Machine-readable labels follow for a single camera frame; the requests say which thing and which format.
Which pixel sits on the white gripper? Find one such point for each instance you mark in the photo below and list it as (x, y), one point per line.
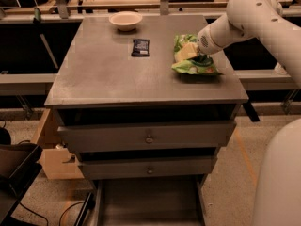
(207, 43)

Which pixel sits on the green rice chip bag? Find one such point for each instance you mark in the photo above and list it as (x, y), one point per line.
(199, 65)

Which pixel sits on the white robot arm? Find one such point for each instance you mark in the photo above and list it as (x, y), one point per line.
(278, 194)

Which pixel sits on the grey drawer cabinet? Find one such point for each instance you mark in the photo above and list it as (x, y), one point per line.
(101, 83)

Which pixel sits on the grey top drawer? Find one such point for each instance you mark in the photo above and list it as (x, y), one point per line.
(151, 136)

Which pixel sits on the grey drawer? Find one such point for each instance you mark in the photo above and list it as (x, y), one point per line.
(151, 136)
(151, 167)
(156, 201)

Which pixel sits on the grey bottom drawer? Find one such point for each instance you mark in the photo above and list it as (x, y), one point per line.
(156, 201)

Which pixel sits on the grey middle drawer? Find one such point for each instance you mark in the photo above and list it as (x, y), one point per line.
(151, 167)

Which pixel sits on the dark blue snack packet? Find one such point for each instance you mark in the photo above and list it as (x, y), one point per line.
(140, 48)

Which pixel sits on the white ceramic bowl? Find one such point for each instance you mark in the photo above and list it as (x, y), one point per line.
(125, 20)

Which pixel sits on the clear soap dispenser bottle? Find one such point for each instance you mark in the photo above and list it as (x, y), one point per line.
(279, 69)

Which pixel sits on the wooden crate on floor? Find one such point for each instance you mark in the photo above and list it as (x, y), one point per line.
(57, 162)

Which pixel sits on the black bin on left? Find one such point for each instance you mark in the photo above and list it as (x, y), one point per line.
(18, 169)

